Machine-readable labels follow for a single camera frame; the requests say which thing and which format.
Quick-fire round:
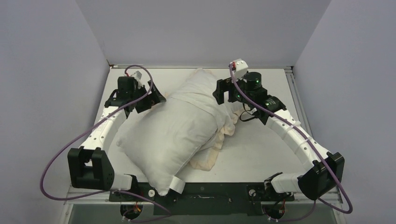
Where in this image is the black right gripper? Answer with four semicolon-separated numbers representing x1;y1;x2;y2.
214;73;254;105

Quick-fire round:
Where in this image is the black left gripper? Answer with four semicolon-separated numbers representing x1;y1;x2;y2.
130;81;165;113

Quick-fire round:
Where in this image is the white pillow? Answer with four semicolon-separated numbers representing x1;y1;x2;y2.
116;68;237;196

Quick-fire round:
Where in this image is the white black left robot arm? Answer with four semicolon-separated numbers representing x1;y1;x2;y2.
67;77;166;201

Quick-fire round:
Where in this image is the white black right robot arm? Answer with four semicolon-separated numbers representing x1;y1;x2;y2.
213;72;345;200

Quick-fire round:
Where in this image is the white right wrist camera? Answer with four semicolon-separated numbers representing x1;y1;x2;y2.
230;59;249;80

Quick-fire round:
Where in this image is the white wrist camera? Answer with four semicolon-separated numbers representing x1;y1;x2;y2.
230;59;249;80
130;71;143;88

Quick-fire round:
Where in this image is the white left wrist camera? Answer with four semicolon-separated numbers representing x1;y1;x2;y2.
130;71;143;88

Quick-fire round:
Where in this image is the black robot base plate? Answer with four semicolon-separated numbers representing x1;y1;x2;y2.
109;182;295;221

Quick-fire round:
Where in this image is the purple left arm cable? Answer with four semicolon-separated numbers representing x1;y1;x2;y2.
39;64;172;223

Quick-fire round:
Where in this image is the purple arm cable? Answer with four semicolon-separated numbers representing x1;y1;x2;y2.
39;64;172;223
229;62;354;223

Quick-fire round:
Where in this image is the aluminium frame rail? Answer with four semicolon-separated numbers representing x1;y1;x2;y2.
63;63;347;224

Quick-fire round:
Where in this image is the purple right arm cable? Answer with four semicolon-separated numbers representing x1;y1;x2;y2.
229;62;354;223

